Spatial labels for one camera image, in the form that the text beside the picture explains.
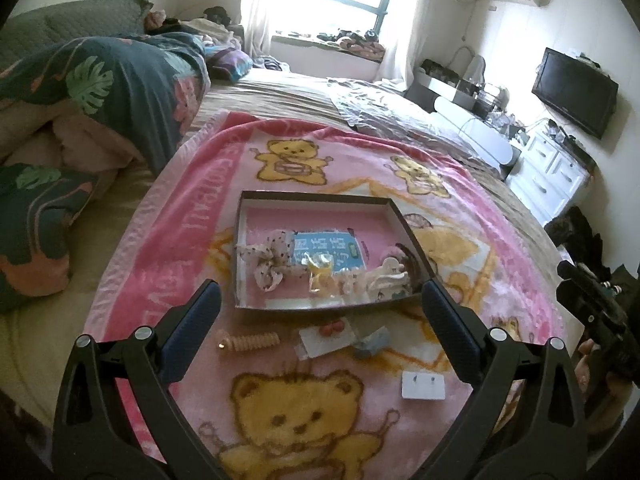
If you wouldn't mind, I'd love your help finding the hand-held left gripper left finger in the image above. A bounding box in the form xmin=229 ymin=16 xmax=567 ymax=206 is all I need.
xmin=51 ymin=279 xmax=222 ymax=480

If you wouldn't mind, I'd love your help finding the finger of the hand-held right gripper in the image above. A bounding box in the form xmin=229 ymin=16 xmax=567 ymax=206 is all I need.
xmin=556 ymin=259 xmax=608 ymax=292

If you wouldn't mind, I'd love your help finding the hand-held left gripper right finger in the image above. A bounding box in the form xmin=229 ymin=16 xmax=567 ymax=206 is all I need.
xmin=420 ymin=279 xmax=588 ymax=480

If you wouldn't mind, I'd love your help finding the dark brown hair clip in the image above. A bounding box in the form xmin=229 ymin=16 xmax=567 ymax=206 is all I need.
xmin=392 ymin=242 xmax=427 ymax=287

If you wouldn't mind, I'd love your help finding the cream claw hair clip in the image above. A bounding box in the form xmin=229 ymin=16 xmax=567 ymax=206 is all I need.
xmin=366 ymin=257 xmax=414 ymax=297

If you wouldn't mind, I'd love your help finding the polka dot scrunchie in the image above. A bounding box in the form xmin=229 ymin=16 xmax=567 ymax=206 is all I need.
xmin=236 ymin=230 xmax=307 ymax=294

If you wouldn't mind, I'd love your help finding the pearl flower hair clip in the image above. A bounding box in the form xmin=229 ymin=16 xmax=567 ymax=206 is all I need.
xmin=339 ymin=271 xmax=373 ymax=302

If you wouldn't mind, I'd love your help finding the yellow hair clip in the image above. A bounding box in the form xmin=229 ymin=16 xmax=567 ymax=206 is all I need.
xmin=304 ymin=254 xmax=337 ymax=297

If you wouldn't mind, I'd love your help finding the shallow brown cardboard box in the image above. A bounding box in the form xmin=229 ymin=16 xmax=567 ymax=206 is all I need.
xmin=233 ymin=190 xmax=437 ymax=314

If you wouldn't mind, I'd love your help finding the person's right hand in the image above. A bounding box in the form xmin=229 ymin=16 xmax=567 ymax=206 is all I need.
xmin=574 ymin=339 xmax=628 ymax=436

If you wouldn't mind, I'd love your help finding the dark clothes pile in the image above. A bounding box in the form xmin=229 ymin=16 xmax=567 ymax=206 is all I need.
xmin=544 ymin=205 xmax=640 ymax=288

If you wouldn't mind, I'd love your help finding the white earring card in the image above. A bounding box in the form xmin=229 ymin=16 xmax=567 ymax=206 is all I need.
xmin=401 ymin=371 xmax=446 ymax=402

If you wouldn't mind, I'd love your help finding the grey blue hair clip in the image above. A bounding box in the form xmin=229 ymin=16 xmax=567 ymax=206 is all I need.
xmin=351 ymin=326 xmax=392 ymax=359

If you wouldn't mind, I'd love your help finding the white drawer dresser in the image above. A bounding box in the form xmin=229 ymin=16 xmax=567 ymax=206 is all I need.
xmin=504 ymin=124 xmax=597 ymax=227

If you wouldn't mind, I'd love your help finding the card with red earrings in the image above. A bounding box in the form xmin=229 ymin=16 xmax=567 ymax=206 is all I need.
xmin=299 ymin=321 xmax=362 ymax=361

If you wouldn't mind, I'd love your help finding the blue printed card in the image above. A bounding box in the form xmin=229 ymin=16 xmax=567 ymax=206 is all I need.
xmin=291 ymin=230 xmax=370 ymax=277

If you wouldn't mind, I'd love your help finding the white vanity desk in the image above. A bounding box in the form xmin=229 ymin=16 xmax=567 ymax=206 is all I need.
xmin=404 ymin=55 xmax=522 ymax=179

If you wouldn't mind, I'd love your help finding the black flat television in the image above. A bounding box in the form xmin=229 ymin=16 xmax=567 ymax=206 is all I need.
xmin=531 ymin=47 xmax=620 ymax=141

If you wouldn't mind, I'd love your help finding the floral dark green pillow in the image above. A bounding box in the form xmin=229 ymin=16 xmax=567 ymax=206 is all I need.
xmin=0 ymin=162 xmax=101 ymax=313

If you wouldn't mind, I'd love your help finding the pink bear print blanket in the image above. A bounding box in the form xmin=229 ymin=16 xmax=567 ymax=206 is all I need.
xmin=82 ymin=109 xmax=576 ymax=480

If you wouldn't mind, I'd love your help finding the crinkled silver sheet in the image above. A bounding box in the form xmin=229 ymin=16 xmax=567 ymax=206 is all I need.
xmin=326 ymin=77 xmax=482 ymax=152

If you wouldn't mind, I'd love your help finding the beige bedspread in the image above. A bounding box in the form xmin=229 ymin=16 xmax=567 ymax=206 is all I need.
xmin=0 ymin=67 xmax=563 ymax=411

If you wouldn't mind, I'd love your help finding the floral dark green quilt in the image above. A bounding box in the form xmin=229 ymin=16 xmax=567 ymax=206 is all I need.
xmin=0 ymin=32 xmax=211 ymax=176

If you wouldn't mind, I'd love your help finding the purple pillow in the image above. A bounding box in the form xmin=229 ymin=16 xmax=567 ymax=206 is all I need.
xmin=206 ymin=47 xmax=254 ymax=82

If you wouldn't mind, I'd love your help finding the heap of clothes on bed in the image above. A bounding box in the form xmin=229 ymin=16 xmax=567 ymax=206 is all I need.
xmin=144 ymin=5 xmax=247 ymax=57

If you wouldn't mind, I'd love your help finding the pile of clothes on windowsill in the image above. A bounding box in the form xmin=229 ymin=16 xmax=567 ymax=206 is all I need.
xmin=319 ymin=29 xmax=389 ymax=59

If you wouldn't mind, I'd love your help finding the white sheer curtain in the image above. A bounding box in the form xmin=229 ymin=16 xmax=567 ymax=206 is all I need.
xmin=239 ymin=0 xmax=282 ymax=57
xmin=375 ymin=0 xmax=442 ymax=87

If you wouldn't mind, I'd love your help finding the grey quilted headboard cushion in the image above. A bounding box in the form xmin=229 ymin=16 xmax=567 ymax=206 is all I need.
xmin=0 ymin=0 xmax=155 ymax=63

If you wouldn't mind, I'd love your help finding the orange spiral hair tie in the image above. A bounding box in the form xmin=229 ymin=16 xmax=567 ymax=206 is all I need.
xmin=217 ymin=331 xmax=282 ymax=354

